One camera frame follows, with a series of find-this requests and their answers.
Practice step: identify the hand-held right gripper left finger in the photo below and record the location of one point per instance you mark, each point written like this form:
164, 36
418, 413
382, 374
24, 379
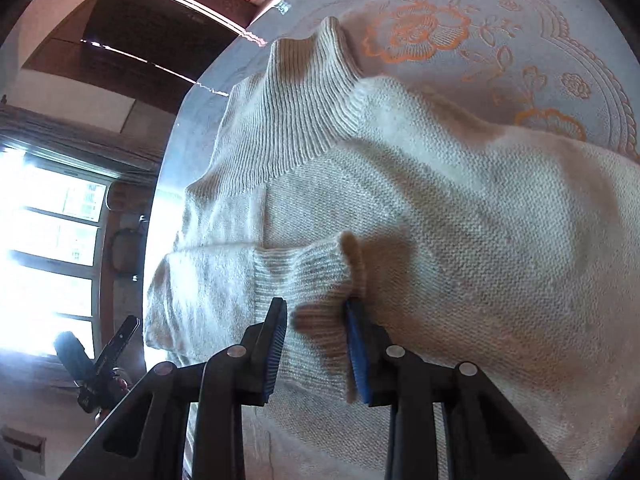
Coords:
272, 350

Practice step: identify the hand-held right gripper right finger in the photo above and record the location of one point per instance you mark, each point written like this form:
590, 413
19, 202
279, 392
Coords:
357, 350

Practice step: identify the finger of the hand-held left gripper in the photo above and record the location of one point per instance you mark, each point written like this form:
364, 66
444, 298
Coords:
122, 337

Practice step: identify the cream knit sweater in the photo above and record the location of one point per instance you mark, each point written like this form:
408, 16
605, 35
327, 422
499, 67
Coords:
450, 210

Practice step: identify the person's left hand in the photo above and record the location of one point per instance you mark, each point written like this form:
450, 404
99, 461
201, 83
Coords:
120, 384

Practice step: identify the large bright window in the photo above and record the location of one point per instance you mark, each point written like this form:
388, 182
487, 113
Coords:
45, 250

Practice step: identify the grey window curtain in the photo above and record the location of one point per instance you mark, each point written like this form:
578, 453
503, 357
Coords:
75, 135

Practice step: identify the dark wooden wardrobe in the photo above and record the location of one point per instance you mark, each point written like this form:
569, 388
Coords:
140, 35

